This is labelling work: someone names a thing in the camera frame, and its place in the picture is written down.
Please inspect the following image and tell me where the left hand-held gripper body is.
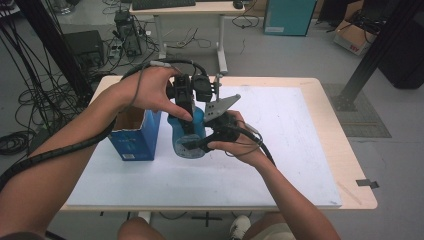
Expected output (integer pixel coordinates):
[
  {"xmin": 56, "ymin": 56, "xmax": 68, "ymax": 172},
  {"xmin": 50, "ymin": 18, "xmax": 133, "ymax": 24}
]
[{"xmin": 165, "ymin": 72, "xmax": 224, "ymax": 116}]

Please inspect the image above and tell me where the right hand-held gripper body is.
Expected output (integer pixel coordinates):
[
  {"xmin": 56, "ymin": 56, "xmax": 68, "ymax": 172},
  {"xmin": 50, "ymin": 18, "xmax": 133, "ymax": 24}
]
[{"xmin": 202, "ymin": 93, "xmax": 242, "ymax": 152}]

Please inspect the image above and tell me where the blue detergent bottle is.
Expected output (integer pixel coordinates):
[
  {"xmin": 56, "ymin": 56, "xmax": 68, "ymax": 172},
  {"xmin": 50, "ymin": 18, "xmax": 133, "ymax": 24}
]
[{"xmin": 167, "ymin": 105, "xmax": 208, "ymax": 160}]

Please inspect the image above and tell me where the blue cardboard box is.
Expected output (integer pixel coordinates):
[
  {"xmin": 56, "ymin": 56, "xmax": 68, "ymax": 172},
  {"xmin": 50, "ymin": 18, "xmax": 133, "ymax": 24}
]
[{"xmin": 108, "ymin": 105, "xmax": 163, "ymax": 162}]

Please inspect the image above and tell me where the person's right hand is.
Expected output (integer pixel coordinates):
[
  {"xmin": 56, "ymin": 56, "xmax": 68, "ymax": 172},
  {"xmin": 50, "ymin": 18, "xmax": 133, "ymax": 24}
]
[{"xmin": 206, "ymin": 109, "xmax": 265, "ymax": 168}]

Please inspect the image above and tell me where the person's left hand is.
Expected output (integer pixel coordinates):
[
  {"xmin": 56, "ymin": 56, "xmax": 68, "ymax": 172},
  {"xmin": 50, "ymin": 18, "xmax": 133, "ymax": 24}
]
[{"xmin": 112, "ymin": 65, "xmax": 195, "ymax": 123}]

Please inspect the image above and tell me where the white table mat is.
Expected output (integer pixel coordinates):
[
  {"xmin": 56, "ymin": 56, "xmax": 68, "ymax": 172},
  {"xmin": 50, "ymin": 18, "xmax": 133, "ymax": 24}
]
[{"xmin": 66, "ymin": 84, "xmax": 343, "ymax": 208}]

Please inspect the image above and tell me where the white desk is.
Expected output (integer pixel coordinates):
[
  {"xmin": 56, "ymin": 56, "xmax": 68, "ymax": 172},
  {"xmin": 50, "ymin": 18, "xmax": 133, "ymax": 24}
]
[{"xmin": 129, "ymin": 0, "xmax": 246, "ymax": 76}]

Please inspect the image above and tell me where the black keyboard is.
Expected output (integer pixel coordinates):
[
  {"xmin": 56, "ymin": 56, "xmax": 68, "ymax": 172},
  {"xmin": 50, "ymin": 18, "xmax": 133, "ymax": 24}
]
[{"xmin": 131, "ymin": 0, "xmax": 197, "ymax": 11}]

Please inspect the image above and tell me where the white table leg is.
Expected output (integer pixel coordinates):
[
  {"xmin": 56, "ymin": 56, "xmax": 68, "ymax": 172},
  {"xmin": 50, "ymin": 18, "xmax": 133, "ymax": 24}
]
[{"xmin": 137, "ymin": 211, "xmax": 153, "ymax": 225}]

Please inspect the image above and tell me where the white shoe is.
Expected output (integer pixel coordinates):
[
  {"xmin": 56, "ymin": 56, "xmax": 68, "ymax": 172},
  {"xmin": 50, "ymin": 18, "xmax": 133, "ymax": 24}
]
[{"xmin": 229, "ymin": 214, "xmax": 252, "ymax": 240}]

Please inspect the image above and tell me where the person's left leg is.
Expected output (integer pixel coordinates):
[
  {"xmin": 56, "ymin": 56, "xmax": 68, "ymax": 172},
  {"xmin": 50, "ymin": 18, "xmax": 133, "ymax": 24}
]
[{"xmin": 117, "ymin": 216, "xmax": 167, "ymax": 240}]

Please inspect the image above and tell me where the person's leg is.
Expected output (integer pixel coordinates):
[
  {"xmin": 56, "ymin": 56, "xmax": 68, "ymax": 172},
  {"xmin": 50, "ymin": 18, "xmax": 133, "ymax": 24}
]
[
  {"xmin": 117, "ymin": 216, "xmax": 167, "ymax": 240},
  {"xmin": 242, "ymin": 212, "xmax": 297, "ymax": 240}
]

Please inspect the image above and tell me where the black equipment case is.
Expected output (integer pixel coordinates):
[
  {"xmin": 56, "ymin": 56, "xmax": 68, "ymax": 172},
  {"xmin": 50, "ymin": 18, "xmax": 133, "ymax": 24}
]
[{"xmin": 63, "ymin": 30, "xmax": 106, "ymax": 69}]

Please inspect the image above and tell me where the person's right leg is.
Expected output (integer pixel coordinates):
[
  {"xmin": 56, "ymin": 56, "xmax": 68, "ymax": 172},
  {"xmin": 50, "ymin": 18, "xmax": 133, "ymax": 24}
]
[{"xmin": 242, "ymin": 212, "xmax": 297, "ymax": 240}]

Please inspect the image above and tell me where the teal box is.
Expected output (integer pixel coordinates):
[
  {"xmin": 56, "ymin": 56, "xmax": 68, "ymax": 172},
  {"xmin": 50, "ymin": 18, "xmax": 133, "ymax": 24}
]
[{"xmin": 262, "ymin": 0, "xmax": 318, "ymax": 37}]

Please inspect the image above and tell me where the black metal stand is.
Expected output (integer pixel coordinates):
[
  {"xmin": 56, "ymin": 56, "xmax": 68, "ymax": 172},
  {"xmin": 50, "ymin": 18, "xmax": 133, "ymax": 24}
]
[
  {"xmin": 14, "ymin": 0, "xmax": 95, "ymax": 103},
  {"xmin": 333, "ymin": 0, "xmax": 424, "ymax": 113}
]

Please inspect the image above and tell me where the grey floor mat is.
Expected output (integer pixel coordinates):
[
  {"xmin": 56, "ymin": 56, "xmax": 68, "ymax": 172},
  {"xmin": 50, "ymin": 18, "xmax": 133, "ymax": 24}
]
[{"xmin": 321, "ymin": 83, "xmax": 393, "ymax": 139}]

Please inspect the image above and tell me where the black tape piece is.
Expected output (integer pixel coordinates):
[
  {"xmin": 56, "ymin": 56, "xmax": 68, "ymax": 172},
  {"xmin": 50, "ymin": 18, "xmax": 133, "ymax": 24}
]
[{"xmin": 355, "ymin": 178, "xmax": 380, "ymax": 190}]

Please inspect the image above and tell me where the brown cardboard box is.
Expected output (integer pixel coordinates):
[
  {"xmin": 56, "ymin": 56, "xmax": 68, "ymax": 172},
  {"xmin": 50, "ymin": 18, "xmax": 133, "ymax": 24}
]
[{"xmin": 333, "ymin": 0, "xmax": 378, "ymax": 57}]

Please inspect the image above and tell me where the black cabinet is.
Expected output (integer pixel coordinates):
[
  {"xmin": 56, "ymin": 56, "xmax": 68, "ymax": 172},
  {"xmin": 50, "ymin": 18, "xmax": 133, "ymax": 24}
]
[{"xmin": 377, "ymin": 11, "xmax": 424, "ymax": 90}]

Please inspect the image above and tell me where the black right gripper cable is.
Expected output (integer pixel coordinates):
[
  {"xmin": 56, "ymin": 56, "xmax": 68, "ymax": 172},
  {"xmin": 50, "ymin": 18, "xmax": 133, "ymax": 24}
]
[{"xmin": 225, "ymin": 123, "xmax": 277, "ymax": 168}]

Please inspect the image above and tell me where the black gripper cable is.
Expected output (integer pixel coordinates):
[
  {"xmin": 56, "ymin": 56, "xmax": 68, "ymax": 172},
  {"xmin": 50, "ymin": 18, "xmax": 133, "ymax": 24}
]
[
  {"xmin": 225, "ymin": 123, "xmax": 277, "ymax": 168},
  {"xmin": 0, "ymin": 58, "xmax": 209, "ymax": 193}
]

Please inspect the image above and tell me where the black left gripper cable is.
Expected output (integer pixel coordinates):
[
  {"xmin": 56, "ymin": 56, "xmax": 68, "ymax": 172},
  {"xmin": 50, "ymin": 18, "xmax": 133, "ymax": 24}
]
[{"xmin": 0, "ymin": 58, "xmax": 209, "ymax": 193}]

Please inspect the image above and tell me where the bundle of black floor cables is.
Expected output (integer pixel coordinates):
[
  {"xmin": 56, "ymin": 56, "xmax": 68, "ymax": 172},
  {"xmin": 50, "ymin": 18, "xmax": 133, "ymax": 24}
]
[{"xmin": 0, "ymin": 19, "xmax": 101, "ymax": 158}]

